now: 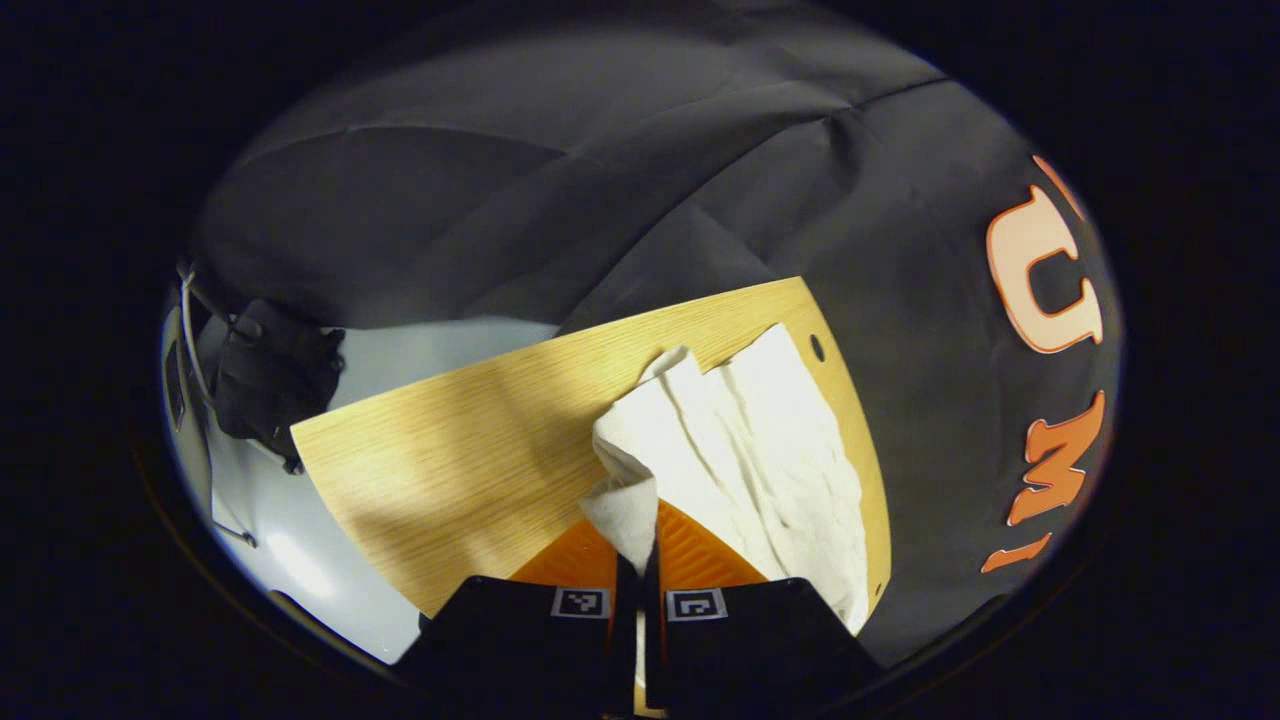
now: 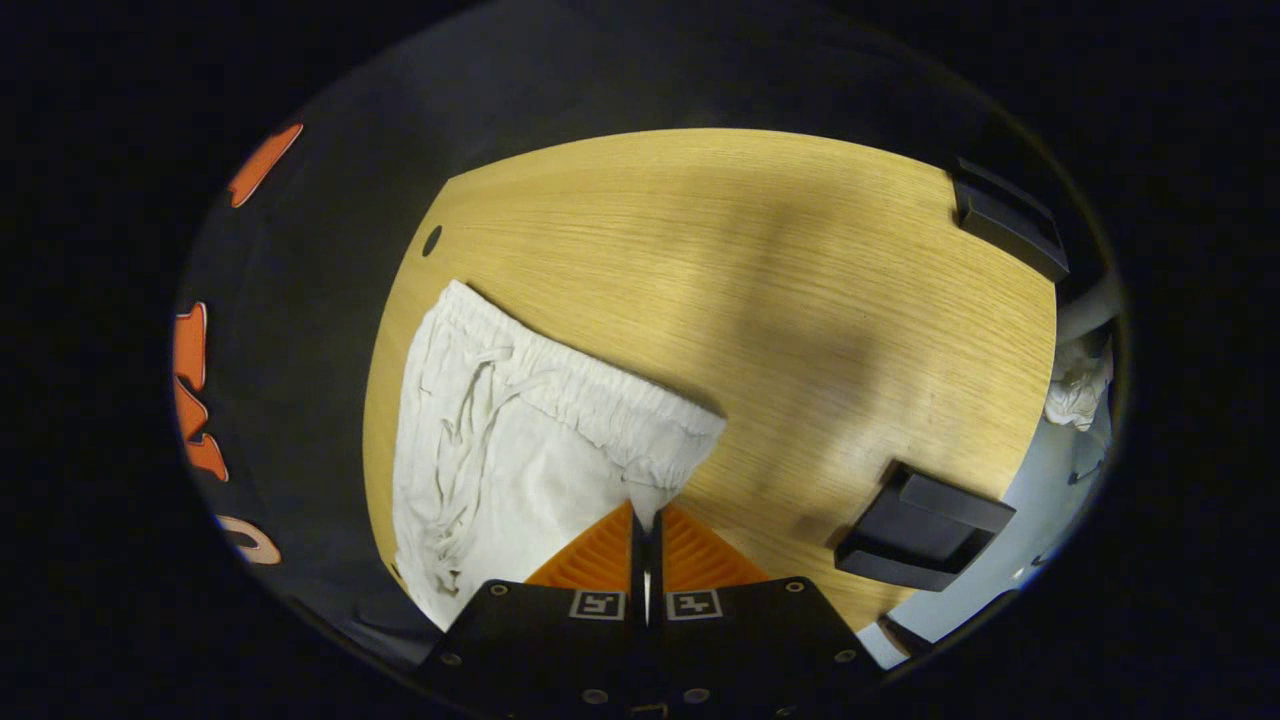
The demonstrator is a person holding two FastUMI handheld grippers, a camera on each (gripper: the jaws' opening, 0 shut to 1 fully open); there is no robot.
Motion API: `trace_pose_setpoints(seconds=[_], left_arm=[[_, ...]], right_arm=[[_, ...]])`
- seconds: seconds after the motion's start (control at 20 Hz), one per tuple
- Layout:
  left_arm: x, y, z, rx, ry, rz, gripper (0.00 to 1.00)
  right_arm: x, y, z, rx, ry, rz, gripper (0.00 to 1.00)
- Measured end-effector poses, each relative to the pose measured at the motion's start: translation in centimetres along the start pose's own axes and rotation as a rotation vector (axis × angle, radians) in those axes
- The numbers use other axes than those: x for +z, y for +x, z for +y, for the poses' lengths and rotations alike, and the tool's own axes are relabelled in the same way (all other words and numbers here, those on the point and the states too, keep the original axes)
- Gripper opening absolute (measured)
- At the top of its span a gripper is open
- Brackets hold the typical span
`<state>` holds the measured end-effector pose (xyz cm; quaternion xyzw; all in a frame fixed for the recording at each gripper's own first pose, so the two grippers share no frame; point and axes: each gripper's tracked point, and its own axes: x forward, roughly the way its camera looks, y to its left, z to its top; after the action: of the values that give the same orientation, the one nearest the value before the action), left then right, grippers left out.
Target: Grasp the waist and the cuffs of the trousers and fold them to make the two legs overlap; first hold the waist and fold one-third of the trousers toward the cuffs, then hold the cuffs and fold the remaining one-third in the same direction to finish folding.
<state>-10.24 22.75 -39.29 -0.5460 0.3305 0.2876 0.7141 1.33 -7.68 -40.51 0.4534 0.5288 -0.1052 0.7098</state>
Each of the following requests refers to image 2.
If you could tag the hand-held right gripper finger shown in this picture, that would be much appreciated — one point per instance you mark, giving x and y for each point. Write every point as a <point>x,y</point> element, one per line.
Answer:
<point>656,560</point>
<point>639,560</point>

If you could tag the white jeans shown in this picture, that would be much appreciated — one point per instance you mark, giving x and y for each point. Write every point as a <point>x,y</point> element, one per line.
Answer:
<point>540,450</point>

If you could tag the crumpled white cloth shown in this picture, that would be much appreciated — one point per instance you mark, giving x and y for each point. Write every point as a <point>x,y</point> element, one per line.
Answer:
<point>1078,390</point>

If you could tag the grey pole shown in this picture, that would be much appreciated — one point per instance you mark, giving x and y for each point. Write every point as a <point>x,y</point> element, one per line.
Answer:
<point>1088,312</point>

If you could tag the black plastic bracket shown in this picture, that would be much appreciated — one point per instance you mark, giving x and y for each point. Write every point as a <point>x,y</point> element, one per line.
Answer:
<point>920,528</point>
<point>1005,218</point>

